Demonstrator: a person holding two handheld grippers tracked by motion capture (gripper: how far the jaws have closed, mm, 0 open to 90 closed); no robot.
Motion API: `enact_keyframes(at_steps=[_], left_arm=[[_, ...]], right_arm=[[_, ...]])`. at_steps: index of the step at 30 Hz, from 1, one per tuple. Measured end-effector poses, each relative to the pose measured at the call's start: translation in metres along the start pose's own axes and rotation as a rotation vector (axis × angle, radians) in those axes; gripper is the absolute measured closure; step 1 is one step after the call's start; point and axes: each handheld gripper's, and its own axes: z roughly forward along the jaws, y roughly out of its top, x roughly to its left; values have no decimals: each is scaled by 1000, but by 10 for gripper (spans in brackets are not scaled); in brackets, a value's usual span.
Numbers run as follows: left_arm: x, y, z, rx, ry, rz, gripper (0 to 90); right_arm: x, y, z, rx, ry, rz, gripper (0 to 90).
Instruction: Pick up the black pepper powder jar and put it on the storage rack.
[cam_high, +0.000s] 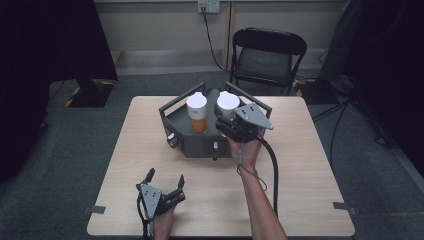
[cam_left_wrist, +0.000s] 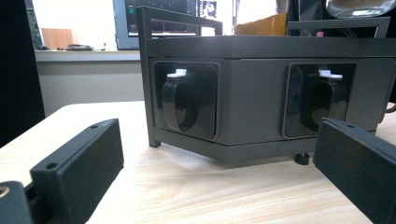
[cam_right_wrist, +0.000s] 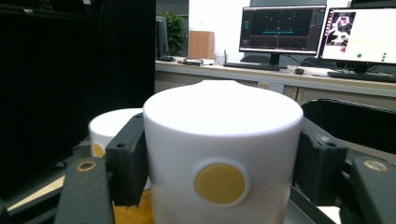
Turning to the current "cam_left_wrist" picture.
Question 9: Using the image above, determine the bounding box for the dark grey corner rack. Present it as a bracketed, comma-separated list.
[135, 5, 396, 170]

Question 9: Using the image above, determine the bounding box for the grey counter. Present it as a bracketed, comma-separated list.
[34, 49, 145, 118]

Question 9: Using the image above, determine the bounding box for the wooden board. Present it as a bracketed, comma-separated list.
[40, 27, 78, 50]

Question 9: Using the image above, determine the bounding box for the computer monitor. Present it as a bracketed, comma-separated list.
[112, 0, 200, 50]

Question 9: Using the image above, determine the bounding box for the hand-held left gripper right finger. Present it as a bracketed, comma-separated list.
[312, 117, 396, 224]

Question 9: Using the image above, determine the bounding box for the brown cardboard box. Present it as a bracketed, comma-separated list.
[233, 12, 288, 36]

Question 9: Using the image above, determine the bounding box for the black curtain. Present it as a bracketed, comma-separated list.
[0, 0, 46, 148]

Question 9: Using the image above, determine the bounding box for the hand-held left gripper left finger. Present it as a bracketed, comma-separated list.
[29, 118, 125, 224]

